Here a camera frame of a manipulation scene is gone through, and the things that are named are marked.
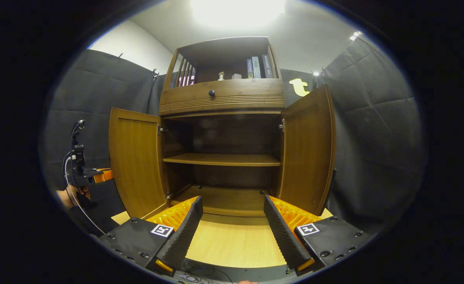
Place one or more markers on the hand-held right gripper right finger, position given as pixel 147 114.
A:
pixel 281 232

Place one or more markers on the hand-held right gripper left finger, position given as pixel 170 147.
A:
pixel 180 236

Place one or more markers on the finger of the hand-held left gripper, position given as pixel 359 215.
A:
pixel 103 176

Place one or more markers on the wooden shoe cabinet door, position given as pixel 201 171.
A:
pixel 307 154
pixel 135 161

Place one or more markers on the wooden double-door shoe cabinet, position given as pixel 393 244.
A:
pixel 224 98

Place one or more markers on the wooden cabinet drawer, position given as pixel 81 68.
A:
pixel 247 94

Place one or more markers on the black backdrop cloth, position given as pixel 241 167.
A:
pixel 374 138

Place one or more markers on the white pump bottle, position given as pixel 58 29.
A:
pixel 221 76

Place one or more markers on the small white jar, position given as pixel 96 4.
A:
pixel 236 76

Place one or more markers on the dark blue book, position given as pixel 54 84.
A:
pixel 249 69
pixel 267 67

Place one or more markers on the grey spine book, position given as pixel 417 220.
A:
pixel 256 68

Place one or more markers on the small ceiling light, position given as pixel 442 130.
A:
pixel 355 35

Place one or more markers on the large ceiling light panel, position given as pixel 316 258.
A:
pixel 238 12

